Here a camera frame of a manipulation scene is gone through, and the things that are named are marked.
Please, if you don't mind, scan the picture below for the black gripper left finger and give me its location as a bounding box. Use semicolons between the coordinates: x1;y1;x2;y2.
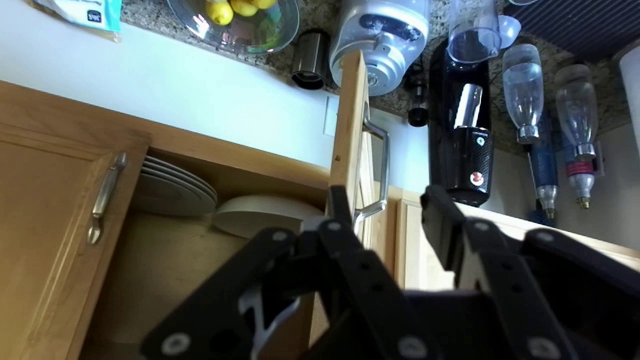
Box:
140;185;441;360

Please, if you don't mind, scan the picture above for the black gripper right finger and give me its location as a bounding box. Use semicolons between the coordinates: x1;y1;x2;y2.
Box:
421;185;640;360

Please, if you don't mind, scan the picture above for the wooden cabinet door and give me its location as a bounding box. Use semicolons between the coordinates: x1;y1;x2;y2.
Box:
0;126;148;360
328;49;369;235

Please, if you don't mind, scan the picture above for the white ceramic bowl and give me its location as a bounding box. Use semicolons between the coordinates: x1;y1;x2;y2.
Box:
213;193;321;237

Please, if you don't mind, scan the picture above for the clear plastic bottle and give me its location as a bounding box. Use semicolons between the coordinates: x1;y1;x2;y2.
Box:
502;43;558;219
555;64;598;210

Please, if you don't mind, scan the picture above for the stack of grey plates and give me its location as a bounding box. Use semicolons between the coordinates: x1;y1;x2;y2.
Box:
132;156;218;217

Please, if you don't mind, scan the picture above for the black coffee machine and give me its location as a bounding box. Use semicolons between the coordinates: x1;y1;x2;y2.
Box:
404;39;495;206

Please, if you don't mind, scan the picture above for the white paper towel roll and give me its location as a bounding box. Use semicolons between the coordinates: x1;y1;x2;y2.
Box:
616;37;640;152

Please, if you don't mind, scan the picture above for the black cylindrical grinder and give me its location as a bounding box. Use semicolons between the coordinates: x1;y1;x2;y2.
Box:
293;28;328;90

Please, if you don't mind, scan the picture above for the clear blender jar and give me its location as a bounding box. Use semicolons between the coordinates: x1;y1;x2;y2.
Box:
447;0;523;64

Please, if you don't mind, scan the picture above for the clear glass fruit bowl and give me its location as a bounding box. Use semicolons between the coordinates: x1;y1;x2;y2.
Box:
166;0;301;54

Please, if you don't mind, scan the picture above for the yellow lemon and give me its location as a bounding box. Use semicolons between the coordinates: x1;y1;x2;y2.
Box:
253;0;278;9
231;0;259;18
206;0;235;26

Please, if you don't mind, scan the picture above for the blue white snack bag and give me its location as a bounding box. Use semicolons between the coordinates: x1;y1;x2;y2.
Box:
34;0;123;34

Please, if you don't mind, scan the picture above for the left door metal handle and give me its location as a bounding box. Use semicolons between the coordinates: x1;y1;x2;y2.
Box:
354;107;390;221

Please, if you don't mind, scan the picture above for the door metal handle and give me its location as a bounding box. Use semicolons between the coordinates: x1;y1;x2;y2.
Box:
354;107;390;221
88;152;129;245

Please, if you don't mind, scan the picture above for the right door metal handle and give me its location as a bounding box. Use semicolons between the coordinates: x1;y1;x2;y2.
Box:
88;152;129;245

